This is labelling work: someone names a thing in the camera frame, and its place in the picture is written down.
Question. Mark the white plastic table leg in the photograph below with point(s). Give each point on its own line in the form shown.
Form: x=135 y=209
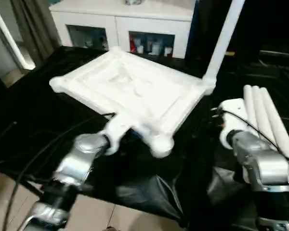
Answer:
x=250 y=103
x=265 y=115
x=221 y=41
x=279 y=125

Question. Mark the white plastic table top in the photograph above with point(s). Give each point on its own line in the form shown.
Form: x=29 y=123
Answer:
x=125 y=84

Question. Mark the small pale label tag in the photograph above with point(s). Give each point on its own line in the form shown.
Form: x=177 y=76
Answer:
x=230 y=53

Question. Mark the black backdrop cloth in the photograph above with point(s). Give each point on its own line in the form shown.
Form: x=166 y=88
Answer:
x=260 y=24

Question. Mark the small red packet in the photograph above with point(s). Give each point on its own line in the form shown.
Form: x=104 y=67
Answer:
x=133 y=44

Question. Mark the white glass-door cabinet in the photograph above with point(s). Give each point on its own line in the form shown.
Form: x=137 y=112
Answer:
x=115 y=24

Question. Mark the black shiny mat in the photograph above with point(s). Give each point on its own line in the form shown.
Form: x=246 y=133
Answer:
x=38 y=108

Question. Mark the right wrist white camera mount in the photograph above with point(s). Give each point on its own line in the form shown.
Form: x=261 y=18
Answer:
x=233 y=113

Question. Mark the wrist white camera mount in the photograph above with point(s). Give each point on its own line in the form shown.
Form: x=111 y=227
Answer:
x=118 y=130
x=233 y=113

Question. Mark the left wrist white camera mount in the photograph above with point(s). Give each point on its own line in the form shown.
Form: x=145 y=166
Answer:
x=118 y=130

